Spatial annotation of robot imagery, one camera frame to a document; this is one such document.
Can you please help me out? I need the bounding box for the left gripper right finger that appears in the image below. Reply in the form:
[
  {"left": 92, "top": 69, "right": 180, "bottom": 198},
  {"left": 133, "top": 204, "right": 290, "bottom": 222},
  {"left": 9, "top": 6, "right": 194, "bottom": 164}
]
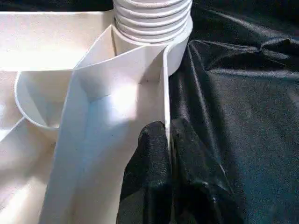
[{"left": 170, "top": 118, "right": 244, "bottom": 224}]

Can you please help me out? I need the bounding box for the white plastic table leg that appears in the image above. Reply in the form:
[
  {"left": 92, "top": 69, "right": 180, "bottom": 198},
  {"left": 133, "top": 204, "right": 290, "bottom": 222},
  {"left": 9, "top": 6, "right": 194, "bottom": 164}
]
[{"left": 113, "top": 0, "right": 193, "bottom": 44}]

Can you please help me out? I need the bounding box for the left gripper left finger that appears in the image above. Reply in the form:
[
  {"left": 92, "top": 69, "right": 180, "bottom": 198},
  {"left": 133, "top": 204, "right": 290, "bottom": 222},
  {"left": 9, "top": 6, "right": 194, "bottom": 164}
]
[{"left": 115, "top": 121, "right": 173, "bottom": 224}]

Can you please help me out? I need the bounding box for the black mat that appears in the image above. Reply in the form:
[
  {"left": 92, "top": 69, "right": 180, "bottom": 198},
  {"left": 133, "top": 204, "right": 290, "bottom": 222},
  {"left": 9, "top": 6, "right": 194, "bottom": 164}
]
[{"left": 0, "top": 0, "right": 299, "bottom": 224}]

